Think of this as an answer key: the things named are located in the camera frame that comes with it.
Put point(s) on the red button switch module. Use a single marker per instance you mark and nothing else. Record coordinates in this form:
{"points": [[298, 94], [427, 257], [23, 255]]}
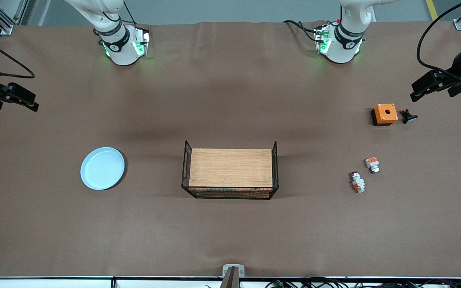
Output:
{"points": [[357, 183]]}

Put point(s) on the white orange switch module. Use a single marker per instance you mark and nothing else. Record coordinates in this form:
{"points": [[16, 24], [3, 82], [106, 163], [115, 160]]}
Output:
{"points": [[372, 164]]}

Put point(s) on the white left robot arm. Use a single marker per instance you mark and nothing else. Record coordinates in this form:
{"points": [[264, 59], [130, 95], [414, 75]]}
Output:
{"points": [[342, 48]]}

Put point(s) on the light blue plate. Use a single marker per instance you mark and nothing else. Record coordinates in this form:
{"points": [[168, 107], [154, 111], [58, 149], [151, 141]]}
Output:
{"points": [[102, 168]]}

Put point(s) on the brown table cover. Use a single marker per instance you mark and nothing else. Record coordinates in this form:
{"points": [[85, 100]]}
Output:
{"points": [[94, 232]]}

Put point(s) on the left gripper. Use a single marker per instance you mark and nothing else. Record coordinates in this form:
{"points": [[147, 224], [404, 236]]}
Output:
{"points": [[459, 66]]}

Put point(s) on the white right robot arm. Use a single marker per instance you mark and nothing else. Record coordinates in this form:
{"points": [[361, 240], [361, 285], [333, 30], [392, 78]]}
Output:
{"points": [[118, 44]]}

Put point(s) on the metal mounting bracket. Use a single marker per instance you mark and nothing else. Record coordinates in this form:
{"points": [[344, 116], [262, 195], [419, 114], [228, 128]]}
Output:
{"points": [[238, 271]]}

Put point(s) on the orange enclosure box with hole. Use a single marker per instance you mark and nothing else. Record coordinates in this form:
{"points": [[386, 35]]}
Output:
{"points": [[382, 116]]}

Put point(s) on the black push button white cap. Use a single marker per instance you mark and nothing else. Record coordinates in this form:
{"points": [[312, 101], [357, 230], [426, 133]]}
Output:
{"points": [[409, 118]]}

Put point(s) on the white table edge rail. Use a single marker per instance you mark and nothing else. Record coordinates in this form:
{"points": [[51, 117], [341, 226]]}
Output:
{"points": [[34, 283]]}

